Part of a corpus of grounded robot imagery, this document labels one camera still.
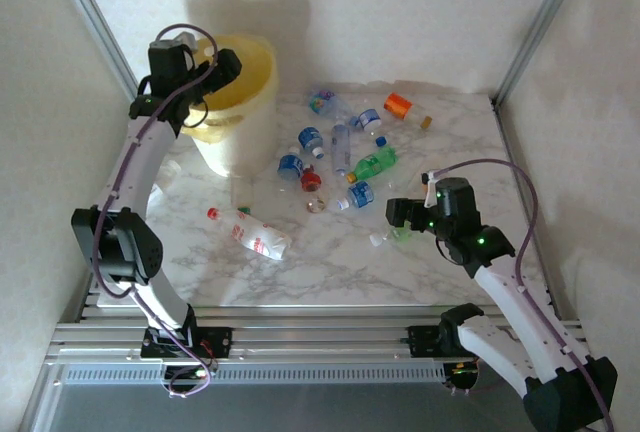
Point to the blue label bottle Chinese text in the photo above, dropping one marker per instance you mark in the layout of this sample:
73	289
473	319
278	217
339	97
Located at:
290	166

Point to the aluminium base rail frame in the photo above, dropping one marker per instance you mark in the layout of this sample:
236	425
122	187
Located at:
320	337

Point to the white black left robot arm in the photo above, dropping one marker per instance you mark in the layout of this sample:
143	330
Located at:
135	162

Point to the light blue label bottle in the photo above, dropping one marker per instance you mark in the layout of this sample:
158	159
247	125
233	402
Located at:
360	194

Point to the clear green bottle white cap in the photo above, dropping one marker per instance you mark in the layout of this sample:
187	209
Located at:
377	239

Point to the aluminium table side rail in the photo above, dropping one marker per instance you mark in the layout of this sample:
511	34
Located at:
506	142

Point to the Pocari blue label bottle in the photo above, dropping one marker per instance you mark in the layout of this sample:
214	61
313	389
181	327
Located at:
310	137

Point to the green bottle yellow cap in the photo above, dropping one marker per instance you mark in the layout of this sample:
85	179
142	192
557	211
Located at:
377	159

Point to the aluminium frame post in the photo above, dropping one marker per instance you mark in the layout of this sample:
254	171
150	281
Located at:
539	27
99	27

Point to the blue white label bottle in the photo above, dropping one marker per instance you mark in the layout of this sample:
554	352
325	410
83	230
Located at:
369	118

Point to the tall clear water bottle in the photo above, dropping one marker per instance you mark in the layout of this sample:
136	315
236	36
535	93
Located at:
341	149

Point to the clear bottle green band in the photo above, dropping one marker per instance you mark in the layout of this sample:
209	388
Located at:
242	194

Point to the orange label bottle gold cap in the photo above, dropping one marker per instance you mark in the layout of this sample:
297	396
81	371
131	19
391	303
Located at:
397	104

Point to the large red white label bottle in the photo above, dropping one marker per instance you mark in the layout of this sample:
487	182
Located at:
255	237

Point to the white ribbed waste bin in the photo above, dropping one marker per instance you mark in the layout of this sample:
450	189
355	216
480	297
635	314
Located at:
245	147

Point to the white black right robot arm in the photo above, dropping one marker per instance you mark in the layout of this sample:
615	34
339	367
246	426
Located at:
525	317

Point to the clear bottle colourful label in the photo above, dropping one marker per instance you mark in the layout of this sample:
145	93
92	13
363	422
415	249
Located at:
320	101

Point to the red label bottle purple cap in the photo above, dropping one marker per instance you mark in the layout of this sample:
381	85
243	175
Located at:
310	179

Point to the yellow plastic bucket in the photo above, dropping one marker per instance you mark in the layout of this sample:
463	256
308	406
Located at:
260	72

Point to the clear bottle brown residue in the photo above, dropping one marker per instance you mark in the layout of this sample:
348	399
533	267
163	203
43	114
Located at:
316	204

